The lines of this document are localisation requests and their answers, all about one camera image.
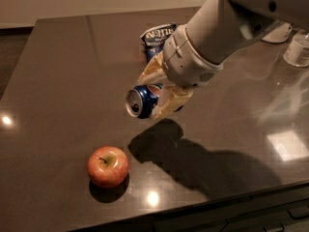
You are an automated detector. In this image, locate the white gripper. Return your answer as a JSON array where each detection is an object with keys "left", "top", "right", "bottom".
[{"left": 137, "top": 25, "right": 223, "bottom": 119}]

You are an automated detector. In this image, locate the blue pepsi can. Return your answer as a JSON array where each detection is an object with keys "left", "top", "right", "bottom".
[{"left": 126, "top": 83, "right": 164, "bottom": 119}]

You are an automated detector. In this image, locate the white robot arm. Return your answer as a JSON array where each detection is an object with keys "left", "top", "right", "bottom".
[{"left": 127, "top": 0, "right": 309, "bottom": 119}]

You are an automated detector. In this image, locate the blue chip bag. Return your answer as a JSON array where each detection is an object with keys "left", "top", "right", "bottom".
[{"left": 140, "top": 23, "right": 177, "bottom": 62}]

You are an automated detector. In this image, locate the red apple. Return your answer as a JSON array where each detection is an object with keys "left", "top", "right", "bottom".
[{"left": 87, "top": 146, "right": 129, "bottom": 189}]

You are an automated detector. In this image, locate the white plastic jar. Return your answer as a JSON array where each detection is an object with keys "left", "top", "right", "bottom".
[{"left": 262, "top": 23, "right": 293, "bottom": 44}]

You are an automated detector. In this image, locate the clear plastic bottle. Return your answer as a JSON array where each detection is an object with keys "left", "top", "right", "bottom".
[{"left": 283, "top": 30, "right": 309, "bottom": 68}]

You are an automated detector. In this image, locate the dark cabinet drawer front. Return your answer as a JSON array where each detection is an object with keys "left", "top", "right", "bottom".
[{"left": 71, "top": 182, "right": 309, "bottom": 232}]

